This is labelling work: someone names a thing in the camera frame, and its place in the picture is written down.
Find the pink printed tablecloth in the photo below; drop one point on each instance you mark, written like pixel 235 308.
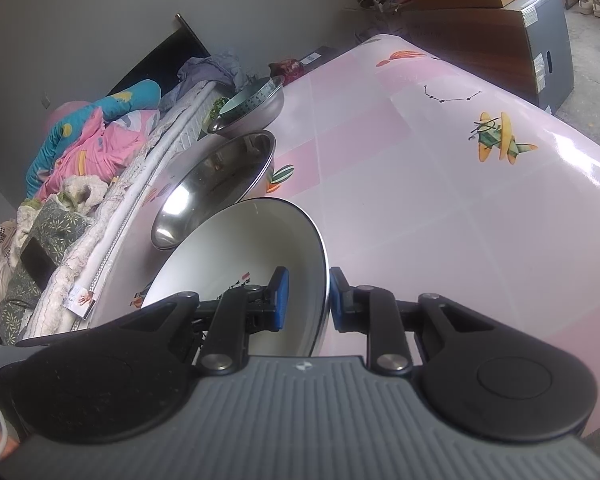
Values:
pixel 430 210

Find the grey cloth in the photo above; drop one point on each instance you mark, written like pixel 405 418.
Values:
pixel 205 70

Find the green floral cloth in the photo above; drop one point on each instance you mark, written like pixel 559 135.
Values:
pixel 55 225

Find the green lettuce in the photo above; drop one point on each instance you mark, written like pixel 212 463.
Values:
pixel 216 107

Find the black flat device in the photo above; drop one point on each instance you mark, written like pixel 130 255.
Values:
pixel 40 262

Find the white ceramic bowl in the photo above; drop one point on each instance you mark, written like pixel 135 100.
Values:
pixel 230 250

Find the pink and blue blanket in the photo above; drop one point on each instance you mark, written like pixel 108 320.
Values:
pixel 105 150

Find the dark headboard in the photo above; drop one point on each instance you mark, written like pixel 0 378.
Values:
pixel 170 55

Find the white quilted mattress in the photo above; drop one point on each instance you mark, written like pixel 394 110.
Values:
pixel 110 240

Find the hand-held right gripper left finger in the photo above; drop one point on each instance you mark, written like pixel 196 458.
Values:
pixel 280 302

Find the black flat box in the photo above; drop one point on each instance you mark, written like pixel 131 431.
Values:
pixel 320 56

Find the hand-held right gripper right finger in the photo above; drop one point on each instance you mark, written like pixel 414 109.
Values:
pixel 337 300

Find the stainless steel bowl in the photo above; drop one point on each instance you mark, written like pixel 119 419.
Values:
pixel 260 115
pixel 215 180

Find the pink pillow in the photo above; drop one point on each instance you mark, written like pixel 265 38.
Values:
pixel 67 112

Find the red onion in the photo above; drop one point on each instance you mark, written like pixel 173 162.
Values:
pixel 287 69

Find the wood grain cabinet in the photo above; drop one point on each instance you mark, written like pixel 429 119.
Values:
pixel 480 40

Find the blue patterned ceramic bowl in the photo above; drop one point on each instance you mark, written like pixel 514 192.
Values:
pixel 245 102

